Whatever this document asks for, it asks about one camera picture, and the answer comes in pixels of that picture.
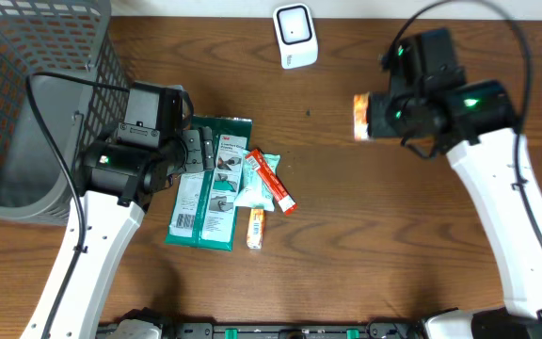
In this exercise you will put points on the white barcode scanner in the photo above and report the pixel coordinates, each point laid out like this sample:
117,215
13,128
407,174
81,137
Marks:
296,36

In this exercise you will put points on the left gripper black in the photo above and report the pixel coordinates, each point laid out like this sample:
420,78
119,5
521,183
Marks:
203,156

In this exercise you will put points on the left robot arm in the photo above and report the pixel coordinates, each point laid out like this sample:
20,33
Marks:
120,178

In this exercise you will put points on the green sponge pack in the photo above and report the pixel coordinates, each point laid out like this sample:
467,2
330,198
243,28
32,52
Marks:
204,212

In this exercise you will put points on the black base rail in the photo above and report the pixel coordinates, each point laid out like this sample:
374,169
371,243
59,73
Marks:
131,328

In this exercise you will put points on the orange juice carton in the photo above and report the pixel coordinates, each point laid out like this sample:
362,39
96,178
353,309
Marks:
360,121
255,228

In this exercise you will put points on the teal white snack pouch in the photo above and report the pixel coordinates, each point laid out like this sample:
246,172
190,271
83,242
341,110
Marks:
254,193

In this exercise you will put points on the grey plastic mesh basket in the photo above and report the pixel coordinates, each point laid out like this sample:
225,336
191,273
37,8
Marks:
61,83

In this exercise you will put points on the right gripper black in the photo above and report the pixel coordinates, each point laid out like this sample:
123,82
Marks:
379,106

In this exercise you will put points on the red white packet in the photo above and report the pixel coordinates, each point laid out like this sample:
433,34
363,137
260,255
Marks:
265,165

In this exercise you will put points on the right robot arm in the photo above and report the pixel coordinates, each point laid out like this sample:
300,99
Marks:
473,126

